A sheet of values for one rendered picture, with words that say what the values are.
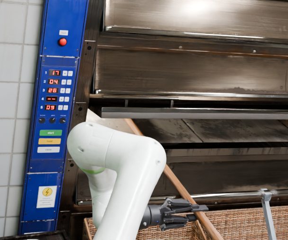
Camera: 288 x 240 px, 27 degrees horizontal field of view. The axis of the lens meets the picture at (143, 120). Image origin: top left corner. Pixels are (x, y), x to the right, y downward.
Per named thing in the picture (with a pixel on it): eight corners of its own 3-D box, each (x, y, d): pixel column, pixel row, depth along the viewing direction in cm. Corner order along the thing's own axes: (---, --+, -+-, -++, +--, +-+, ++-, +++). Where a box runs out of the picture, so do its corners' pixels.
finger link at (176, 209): (160, 210, 215) (160, 207, 214) (188, 205, 218) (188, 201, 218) (163, 216, 212) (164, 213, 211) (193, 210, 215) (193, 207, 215)
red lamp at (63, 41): (57, 45, 222) (59, 29, 220) (66, 45, 223) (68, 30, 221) (58, 46, 221) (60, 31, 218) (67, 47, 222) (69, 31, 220)
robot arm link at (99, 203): (90, 238, 206) (100, 231, 197) (86, 203, 210) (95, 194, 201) (128, 235, 212) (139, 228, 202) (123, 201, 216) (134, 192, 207)
